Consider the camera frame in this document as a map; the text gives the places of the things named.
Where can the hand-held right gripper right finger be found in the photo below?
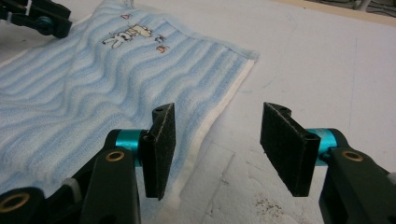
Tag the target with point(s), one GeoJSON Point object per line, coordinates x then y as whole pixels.
{"type": "Point", "coordinates": [289, 149]}

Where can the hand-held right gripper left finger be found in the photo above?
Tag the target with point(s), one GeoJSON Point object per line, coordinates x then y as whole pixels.
{"type": "Point", "coordinates": [160, 149]}

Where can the light blue striped towel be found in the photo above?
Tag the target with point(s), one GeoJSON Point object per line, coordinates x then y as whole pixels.
{"type": "Point", "coordinates": [77, 93]}

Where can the white foam mat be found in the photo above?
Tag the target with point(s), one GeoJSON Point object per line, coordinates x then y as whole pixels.
{"type": "Point", "coordinates": [295, 62]}

